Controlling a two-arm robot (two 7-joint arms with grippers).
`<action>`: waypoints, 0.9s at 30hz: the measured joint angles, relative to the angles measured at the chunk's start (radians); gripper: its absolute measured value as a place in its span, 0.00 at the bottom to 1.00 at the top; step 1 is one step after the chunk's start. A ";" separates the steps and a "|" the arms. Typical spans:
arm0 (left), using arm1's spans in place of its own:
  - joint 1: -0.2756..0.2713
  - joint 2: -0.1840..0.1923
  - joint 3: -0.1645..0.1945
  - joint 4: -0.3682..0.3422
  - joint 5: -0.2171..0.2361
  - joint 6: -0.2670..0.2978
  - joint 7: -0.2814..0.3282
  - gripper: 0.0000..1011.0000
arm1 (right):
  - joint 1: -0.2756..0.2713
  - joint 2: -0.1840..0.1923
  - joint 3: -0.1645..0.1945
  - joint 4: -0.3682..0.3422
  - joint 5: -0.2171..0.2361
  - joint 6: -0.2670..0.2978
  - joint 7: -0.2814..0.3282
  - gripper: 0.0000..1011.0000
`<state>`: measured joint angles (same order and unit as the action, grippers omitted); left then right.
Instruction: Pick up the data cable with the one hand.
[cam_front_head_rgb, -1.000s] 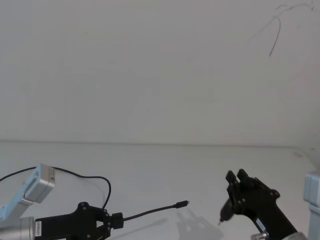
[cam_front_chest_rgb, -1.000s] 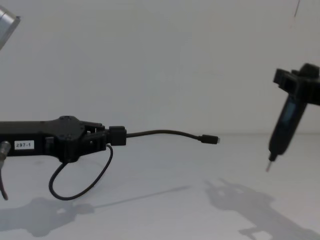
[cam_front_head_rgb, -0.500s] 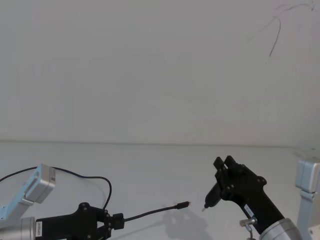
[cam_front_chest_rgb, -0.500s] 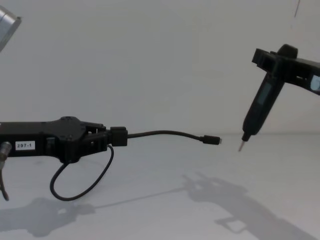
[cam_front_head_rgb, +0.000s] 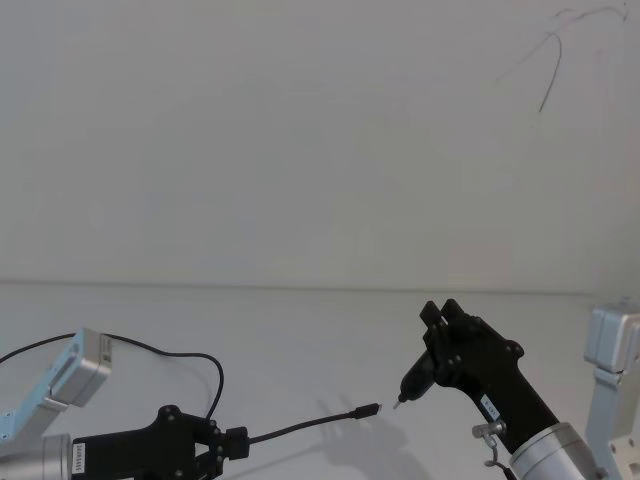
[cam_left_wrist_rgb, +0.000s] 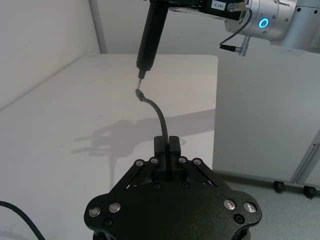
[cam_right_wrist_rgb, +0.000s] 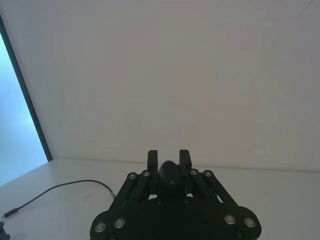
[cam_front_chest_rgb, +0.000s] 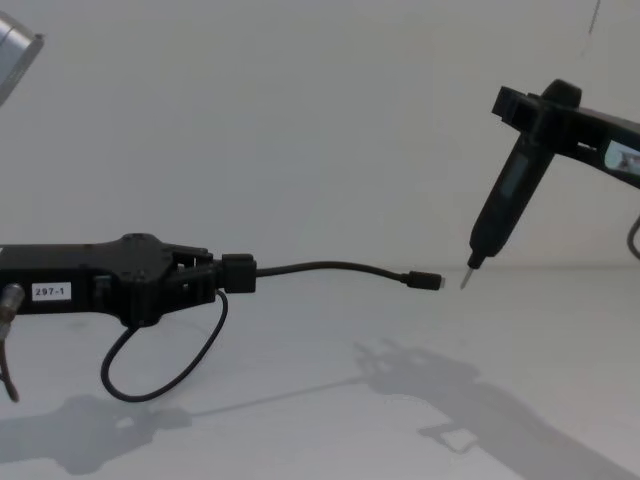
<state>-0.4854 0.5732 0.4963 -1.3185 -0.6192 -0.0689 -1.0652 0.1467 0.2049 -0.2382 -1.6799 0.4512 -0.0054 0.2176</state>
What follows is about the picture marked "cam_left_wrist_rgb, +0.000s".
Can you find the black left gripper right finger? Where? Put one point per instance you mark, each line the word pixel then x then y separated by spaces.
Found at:
pixel 174 152

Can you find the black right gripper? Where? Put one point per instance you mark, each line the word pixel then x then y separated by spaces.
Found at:
pixel 195 6

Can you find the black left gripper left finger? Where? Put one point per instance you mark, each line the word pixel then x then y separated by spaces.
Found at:
pixel 160 152

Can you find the white partition panel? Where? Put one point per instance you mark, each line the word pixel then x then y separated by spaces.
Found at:
pixel 262 112

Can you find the black caster wheel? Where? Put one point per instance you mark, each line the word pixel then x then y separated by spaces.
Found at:
pixel 278 187
pixel 309 192

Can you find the white table cloth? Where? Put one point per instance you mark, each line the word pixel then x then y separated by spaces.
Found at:
pixel 62 130

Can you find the long black handheld tool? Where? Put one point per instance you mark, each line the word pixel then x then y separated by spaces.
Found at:
pixel 151 37

